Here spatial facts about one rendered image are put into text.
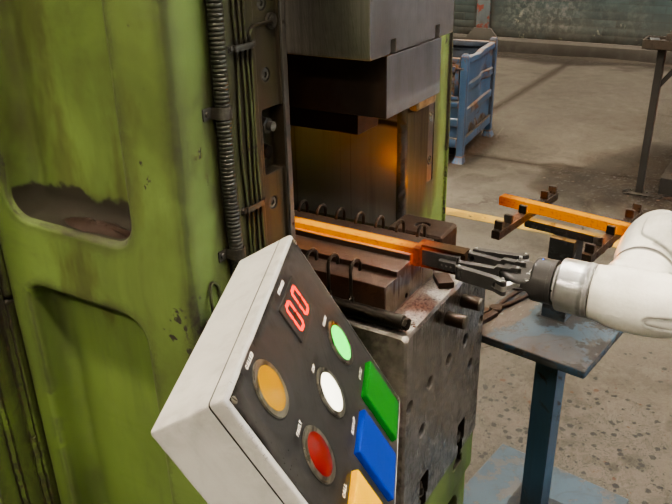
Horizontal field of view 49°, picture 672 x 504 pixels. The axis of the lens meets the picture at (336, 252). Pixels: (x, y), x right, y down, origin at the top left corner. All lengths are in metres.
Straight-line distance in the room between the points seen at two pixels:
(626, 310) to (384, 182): 0.63
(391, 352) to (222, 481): 0.64
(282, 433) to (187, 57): 0.50
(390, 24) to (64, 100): 0.50
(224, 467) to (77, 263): 0.62
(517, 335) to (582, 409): 0.95
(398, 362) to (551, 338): 0.60
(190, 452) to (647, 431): 2.14
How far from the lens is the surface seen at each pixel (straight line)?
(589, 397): 2.76
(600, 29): 8.86
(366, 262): 1.31
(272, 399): 0.68
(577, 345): 1.77
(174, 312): 1.09
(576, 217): 1.75
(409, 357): 1.26
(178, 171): 0.98
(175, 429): 0.65
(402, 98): 1.18
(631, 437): 2.62
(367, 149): 1.59
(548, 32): 9.01
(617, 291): 1.20
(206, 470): 0.67
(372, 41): 1.07
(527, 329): 1.80
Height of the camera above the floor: 1.56
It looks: 25 degrees down
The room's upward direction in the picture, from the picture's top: 1 degrees counter-clockwise
